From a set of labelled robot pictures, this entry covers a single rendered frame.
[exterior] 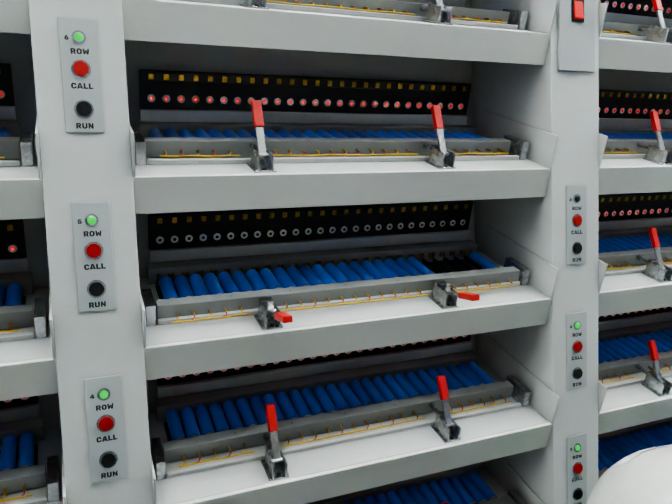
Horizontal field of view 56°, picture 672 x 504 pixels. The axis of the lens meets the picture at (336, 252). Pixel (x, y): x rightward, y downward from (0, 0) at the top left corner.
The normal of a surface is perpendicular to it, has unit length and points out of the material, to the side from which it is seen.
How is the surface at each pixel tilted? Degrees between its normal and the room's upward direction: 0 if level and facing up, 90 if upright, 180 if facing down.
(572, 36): 90
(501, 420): 19
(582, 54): 90
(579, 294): 90
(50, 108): 90
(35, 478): 109
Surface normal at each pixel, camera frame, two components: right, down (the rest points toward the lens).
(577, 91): 0.39, 0.07
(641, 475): -0.57, -0.80
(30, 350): 0.09, -0.92
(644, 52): 0.38, 0.39
